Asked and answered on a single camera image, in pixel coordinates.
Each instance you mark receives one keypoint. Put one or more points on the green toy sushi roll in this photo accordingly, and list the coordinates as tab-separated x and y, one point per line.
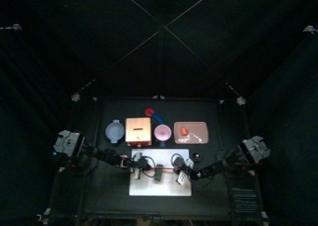
159	175

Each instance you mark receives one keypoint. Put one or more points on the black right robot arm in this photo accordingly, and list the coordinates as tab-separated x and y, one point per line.
235	160

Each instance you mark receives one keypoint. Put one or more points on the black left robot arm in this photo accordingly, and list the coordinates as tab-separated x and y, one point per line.
91	152

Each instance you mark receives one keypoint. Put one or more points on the white plastic cutting board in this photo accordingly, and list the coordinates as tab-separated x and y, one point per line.
166	188

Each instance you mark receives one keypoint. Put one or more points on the large blue tape piece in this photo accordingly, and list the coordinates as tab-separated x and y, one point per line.
162	144

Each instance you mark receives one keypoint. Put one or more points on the orange toy carrot slice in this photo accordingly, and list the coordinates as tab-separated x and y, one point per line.
184	131

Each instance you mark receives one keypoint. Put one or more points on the wooden box with red drawer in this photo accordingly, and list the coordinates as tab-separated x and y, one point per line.
138	129

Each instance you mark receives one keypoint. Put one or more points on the pink plastic tray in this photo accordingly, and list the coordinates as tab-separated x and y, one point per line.
196	129

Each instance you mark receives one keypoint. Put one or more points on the pale blue round bowl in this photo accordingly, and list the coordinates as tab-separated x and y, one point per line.
114	131

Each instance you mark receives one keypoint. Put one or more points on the black labelled base plate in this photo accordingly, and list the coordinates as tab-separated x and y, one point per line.
243	202

